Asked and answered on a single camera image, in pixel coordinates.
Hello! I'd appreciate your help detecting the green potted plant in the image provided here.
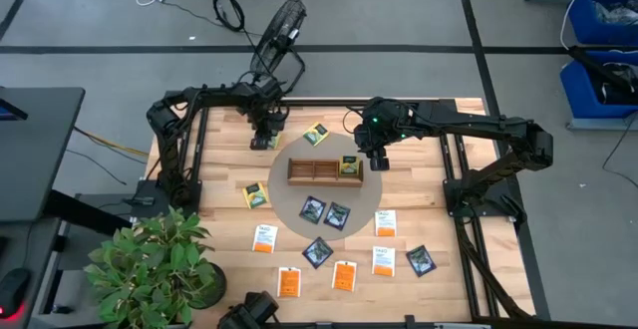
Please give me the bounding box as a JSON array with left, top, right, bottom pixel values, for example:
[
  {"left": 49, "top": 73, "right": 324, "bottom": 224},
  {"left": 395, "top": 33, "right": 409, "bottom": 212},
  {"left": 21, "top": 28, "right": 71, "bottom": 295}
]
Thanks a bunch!
[{"left": 83, "top": 204, "right": 218, "bottom": 329}]

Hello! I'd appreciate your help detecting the black computer mouse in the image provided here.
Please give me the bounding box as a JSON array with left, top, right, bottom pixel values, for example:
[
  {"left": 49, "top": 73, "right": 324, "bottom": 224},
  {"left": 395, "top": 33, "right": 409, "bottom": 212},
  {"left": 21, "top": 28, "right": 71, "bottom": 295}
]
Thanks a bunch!
[{"left": 0, "top": 267, "right": 32, "bottom": 321}]

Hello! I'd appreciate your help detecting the white orange Tazo tea packet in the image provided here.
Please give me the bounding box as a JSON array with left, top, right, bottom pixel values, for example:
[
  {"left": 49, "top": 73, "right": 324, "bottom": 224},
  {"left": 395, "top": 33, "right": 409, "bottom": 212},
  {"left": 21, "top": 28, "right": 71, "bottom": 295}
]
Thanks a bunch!
[
  {"left": 371, "top": 245, "right": 397, "bottom": 278},
  {"left": 276, "top": 266, "right": 302, "bottom": 299},
  {"left": 374, "top": 209, "right": 399, "bottom": 238},
  {"left": 251, "top": 223, "right": 279, "bottom": 254},
  {"left": 331, "top": 260, "right": 359, "bottom": 293}
]

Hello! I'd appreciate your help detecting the wooden tea organizer box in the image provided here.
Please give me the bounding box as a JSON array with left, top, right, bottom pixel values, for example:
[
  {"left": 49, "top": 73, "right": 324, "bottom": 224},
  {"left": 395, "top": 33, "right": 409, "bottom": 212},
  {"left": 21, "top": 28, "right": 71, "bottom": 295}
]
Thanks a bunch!
[{"left": 286, "top": 158, "right": 365, "bottom": 188}]

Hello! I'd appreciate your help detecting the dark blackcurrant tea packet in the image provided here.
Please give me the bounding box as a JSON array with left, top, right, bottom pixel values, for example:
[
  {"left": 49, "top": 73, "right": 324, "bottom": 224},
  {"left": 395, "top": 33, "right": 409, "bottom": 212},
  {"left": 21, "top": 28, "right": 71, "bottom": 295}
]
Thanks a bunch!
[
  {"left": 405, "top": 244, "right": 439, "bottom": 278},
  {"left": 301, "top": 236, "right": 335, "bottom": 270},
  {"left": 322, "top": 201, "right": 352, "bottom": 232},
  {"left": 298, "top": 194, "right": 328, "bottom": 225}
]

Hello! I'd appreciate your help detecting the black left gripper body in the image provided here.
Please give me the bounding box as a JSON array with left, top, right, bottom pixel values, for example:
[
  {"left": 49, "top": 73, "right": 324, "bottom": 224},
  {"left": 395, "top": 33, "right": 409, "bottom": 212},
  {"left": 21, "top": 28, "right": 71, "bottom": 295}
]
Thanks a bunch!
[{"left": 251, "top": 109, "right": 291, "bottom": 140}]

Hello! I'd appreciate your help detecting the grey desk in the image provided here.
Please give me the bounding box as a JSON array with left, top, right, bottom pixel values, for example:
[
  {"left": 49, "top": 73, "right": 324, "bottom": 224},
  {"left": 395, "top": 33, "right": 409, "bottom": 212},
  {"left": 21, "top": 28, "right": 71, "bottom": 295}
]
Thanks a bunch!
[{"left": 0, "top": 216, "right": 64, "bottom": 329}]

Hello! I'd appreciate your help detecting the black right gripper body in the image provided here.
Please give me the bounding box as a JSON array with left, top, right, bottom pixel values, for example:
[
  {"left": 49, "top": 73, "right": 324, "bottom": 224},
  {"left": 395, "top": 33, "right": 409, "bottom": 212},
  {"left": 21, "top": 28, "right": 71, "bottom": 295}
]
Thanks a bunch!
[{"left": 354, "top": 119, "right": 395, "bottom": 159}]

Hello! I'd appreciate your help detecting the black table rail frame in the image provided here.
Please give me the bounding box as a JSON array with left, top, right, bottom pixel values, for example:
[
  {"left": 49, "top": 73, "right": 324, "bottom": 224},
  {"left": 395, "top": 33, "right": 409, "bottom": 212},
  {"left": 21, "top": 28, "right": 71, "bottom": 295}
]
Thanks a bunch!
[{"left": 130, "top": 97, "right": 552, "bottom": 329}]

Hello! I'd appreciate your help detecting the blue storage bin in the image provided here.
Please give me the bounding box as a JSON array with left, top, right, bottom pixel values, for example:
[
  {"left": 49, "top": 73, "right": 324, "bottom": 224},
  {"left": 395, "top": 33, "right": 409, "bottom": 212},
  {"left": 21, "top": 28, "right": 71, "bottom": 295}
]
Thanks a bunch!
[
  {"left": 559, "top": 51, "right": 638, "bottom": 121},
  {"left": 567, "top": 0, "right": 638, "bottom": 47}
]

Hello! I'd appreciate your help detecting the thin black floor cable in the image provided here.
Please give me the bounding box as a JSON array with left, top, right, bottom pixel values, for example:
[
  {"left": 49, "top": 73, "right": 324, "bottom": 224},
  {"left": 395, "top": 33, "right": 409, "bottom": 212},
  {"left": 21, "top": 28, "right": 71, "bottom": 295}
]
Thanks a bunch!
[{"left": 64, "top": 148, "right": 129, "bottom": 186}]

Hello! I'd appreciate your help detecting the round grey table mat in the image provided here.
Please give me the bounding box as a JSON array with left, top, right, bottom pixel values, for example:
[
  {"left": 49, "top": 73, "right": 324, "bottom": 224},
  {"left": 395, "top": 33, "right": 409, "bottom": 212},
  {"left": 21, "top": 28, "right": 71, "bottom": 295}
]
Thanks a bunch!
[{"left": 267, "top": 132, "right": 384, "bottom": 242}]

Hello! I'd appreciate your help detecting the black plant pot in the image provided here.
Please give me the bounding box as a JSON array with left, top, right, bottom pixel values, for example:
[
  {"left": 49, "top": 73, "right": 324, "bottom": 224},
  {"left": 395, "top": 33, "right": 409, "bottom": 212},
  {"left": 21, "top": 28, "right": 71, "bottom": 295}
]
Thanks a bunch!
[{"left": 188, "top": 262, "right": 228, "bottom": 311}]

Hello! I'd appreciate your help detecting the black floor fan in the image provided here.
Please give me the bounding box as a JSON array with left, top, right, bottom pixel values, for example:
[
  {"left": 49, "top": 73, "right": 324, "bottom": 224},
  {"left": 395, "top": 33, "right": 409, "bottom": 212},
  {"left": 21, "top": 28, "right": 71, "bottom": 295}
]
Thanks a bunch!
[{"left": 248, "top": 0, "right": 308, "bottom": 96}]

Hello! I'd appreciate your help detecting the coiled black floor cable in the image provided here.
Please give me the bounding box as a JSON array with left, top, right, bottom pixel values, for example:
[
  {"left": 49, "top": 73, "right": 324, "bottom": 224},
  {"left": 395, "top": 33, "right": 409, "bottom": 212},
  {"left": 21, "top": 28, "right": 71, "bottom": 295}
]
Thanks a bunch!
[{"left": 212, "top": 0, "right": 260, "bottom": 39}]

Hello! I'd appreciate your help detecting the dark laptop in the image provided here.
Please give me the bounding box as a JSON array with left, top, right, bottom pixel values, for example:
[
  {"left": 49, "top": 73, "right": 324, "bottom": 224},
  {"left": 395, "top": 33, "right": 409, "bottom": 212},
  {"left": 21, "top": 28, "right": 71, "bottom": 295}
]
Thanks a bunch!
[{"left": 0, "top": 97, "right": 30, "bottom": 122}]

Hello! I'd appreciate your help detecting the black desk foot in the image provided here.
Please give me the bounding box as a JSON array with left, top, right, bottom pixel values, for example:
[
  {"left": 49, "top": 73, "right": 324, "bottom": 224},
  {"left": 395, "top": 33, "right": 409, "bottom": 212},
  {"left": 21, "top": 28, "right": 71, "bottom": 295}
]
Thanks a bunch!
[{"left": 47, "top": 188, "right": 136, "bottom": 238}]

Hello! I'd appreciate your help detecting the yellow floor cable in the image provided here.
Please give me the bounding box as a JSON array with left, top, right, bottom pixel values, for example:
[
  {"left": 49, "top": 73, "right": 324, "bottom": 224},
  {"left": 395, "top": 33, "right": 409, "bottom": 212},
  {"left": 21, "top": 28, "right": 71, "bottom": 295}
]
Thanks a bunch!
[{"left": 73, "top": 126, "right": 151, "bottom": 160}]

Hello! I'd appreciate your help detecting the black desk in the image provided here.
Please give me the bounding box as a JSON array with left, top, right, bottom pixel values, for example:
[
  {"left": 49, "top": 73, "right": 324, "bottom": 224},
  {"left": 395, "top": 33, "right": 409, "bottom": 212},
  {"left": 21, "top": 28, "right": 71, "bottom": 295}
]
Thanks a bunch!
[{"left": 0, "top": 86, "right": 87, "bottom": 223}]

